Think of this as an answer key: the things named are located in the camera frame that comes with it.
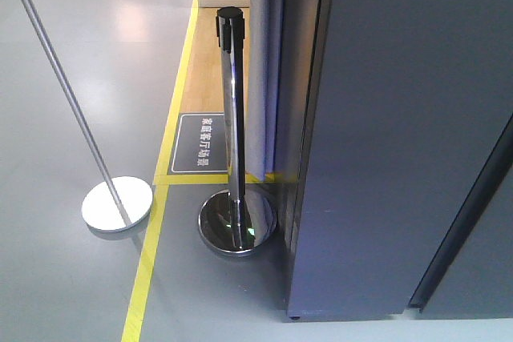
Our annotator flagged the white open fridge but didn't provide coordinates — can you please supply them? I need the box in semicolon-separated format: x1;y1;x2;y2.
245;0;329;253

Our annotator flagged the fridge door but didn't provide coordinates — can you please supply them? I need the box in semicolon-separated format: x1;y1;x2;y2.
286;0;512;321

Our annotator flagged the dark floor sign sticker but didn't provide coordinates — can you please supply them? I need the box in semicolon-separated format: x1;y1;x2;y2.
168;112;227;175

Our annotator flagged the floor lamp stand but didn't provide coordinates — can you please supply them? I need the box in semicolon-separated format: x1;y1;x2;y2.
20;0;153;232

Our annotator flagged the chrome stanchion post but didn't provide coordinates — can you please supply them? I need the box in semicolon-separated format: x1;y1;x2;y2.
198;6;277;257

